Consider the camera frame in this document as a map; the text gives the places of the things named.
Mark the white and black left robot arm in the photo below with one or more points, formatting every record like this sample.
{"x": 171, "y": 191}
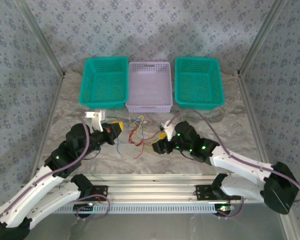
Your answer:
{"x": 27, "y": 195}

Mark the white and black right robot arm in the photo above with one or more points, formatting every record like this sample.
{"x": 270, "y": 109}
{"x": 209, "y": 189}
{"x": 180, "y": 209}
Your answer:
{"x": 240, "y": 162}

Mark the green plastic basket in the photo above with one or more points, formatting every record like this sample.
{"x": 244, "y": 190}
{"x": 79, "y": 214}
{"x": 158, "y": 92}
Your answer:
{"x": 102, "y": 82}
{"x": 198, "y": 82}

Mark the lilac plastic basket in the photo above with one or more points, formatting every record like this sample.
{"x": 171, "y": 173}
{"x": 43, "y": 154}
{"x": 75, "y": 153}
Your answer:
{"x": 148, "y": 85}

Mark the small circuit board with LEDs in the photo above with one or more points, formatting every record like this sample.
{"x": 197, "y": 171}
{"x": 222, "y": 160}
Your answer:
{"x": 223, "y": 208}
{"x": 85, "y": 207}

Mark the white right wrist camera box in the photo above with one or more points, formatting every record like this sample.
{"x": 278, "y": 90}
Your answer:
{"x": 168, "y": 131}

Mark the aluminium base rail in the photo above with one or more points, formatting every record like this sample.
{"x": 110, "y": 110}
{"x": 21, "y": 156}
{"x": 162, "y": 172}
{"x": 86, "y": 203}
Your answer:
{"x": 150, "y": 190}

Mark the aluminium table side rail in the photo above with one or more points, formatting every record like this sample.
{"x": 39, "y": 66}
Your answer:
{"x": 55, "y": 100}
{"x": 248, "y": 100}

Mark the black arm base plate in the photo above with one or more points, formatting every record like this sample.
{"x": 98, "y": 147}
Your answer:
{"x": 101, "y": 191}
{"x": 202, "y": 192}

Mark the aluminium frame post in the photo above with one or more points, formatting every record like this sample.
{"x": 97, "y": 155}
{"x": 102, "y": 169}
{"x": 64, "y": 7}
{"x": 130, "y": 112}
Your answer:
{"x": 258, "y": 37}
{"x": 43, "y": 37}

